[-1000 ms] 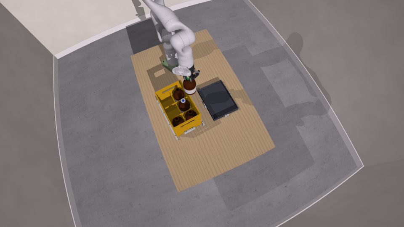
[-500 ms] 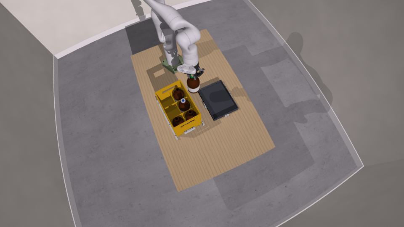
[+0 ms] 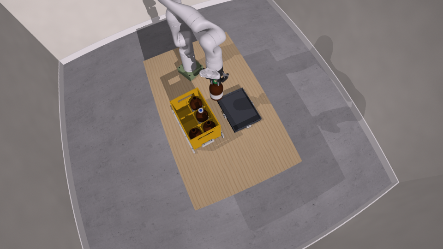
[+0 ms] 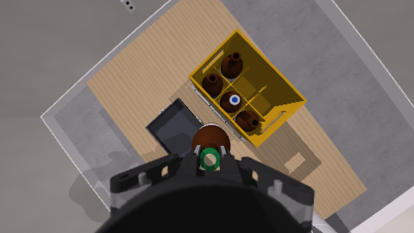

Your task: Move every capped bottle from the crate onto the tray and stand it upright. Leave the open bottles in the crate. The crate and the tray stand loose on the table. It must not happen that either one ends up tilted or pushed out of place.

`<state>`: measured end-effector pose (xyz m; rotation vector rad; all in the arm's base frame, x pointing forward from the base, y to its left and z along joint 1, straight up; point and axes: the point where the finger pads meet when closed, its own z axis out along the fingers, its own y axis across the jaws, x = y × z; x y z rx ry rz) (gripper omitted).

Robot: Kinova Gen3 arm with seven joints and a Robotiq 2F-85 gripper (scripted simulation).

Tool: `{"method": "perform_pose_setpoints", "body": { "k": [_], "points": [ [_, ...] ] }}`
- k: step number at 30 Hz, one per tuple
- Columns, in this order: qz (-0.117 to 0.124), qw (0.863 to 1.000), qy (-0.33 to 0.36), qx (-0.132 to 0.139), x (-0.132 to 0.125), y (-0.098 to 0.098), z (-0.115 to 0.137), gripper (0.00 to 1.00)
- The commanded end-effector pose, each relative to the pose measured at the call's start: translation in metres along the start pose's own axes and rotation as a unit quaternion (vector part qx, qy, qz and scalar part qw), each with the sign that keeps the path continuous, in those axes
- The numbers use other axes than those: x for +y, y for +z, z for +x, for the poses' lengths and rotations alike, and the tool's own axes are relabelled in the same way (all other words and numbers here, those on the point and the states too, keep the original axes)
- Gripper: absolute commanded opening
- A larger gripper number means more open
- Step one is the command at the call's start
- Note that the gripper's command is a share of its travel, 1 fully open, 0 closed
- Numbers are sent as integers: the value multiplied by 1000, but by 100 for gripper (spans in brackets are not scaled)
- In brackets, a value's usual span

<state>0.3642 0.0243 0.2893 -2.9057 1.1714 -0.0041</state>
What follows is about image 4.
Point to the brown glass bottle with beige label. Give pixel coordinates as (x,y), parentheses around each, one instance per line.
(230,102)

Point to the brown glass bottle with white label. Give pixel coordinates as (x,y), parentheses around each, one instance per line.
(211,136)

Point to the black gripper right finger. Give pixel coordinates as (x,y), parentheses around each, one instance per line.
(295,196)

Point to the yellow crate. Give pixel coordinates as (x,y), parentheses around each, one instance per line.
(260,76)

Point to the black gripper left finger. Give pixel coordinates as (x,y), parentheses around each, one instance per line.
(126,185)

